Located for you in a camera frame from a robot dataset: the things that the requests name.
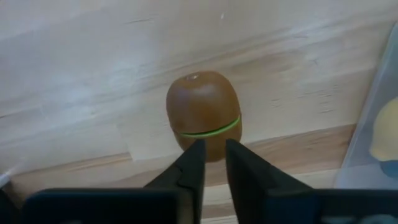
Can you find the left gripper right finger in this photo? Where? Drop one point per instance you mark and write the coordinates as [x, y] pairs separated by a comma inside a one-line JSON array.
[[248, 180]]

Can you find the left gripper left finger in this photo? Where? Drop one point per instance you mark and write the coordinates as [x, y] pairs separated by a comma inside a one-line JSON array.
[[192, 168]]

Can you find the brown toy kiwi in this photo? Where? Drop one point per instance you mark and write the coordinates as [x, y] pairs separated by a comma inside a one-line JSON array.
[[202, 105]]

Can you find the clear plastic container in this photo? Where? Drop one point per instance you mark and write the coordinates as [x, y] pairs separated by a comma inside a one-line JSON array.
[[357, 155]]

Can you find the yellow toy lemon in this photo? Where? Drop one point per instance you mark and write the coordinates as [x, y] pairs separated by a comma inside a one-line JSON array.
[[387, 130]]

